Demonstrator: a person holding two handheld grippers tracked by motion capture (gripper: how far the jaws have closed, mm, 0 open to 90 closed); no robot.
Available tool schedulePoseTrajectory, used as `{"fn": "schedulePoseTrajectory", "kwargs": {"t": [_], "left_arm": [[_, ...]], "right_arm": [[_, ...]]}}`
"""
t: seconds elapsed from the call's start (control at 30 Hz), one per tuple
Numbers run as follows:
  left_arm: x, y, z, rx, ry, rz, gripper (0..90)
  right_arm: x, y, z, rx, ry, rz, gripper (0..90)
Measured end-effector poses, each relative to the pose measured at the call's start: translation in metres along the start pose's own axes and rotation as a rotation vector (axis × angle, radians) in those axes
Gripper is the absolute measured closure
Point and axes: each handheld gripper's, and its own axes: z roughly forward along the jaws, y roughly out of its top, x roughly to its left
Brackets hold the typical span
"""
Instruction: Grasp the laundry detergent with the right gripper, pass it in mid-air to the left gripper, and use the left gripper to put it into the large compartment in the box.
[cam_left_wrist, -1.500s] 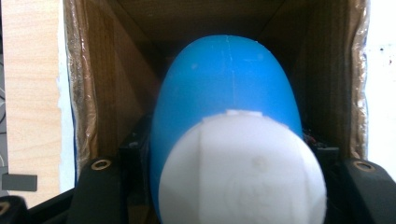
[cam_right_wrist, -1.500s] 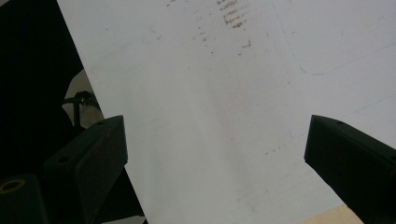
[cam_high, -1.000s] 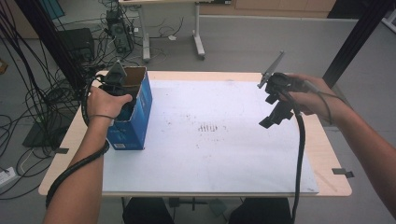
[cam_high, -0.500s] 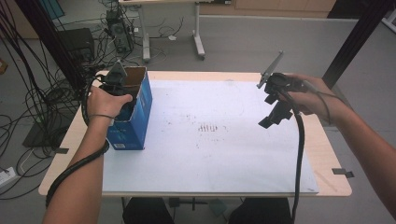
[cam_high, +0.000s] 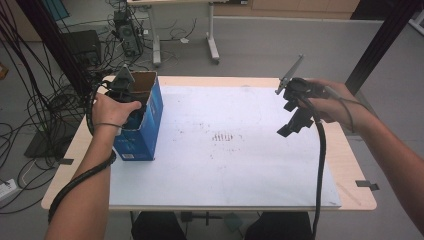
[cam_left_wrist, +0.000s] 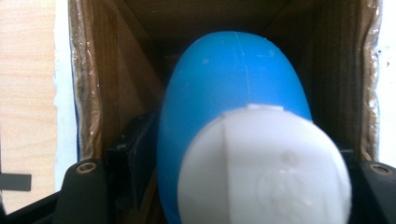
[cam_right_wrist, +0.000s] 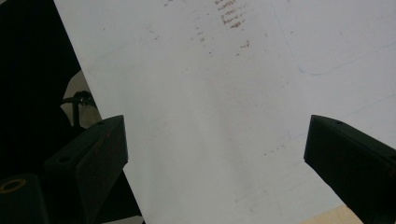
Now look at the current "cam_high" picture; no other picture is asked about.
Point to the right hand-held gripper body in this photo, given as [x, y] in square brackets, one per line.
[301, 88]

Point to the person's left hand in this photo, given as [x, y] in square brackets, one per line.
[111, 111]

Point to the black equipment case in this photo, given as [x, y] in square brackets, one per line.
[81, 46]

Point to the black metal frame post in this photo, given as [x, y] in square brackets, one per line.
[383, 36]
[55, 43]

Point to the black computer tower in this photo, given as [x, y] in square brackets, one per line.
[128, 35]

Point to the person's left leg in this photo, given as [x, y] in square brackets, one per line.
[160, 228]

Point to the person's right leg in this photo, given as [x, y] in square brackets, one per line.
[276, 228]

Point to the white desk with metal legs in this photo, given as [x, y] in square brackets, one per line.
[156, 40]

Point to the dark metal table bracket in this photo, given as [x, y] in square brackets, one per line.
[66, 161]
[366, 184]

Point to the wooden cabinet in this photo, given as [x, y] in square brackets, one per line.
[300, 8]

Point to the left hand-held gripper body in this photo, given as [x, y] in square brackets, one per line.
[123, 85]

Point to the person's right hand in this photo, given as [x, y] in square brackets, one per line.
[336, 106]

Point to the black floor plate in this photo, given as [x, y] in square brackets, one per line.
[46, 143]

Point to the person's leg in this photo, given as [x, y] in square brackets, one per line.
[160, 228]
[276, 228]

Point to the blue cardboard box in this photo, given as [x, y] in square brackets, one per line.
[143, 133]

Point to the teal panel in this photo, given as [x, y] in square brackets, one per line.
[56, 8]

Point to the white power strip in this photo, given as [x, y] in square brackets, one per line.
[6, 189]

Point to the white table mat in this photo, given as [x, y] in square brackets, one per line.
[233, 166]

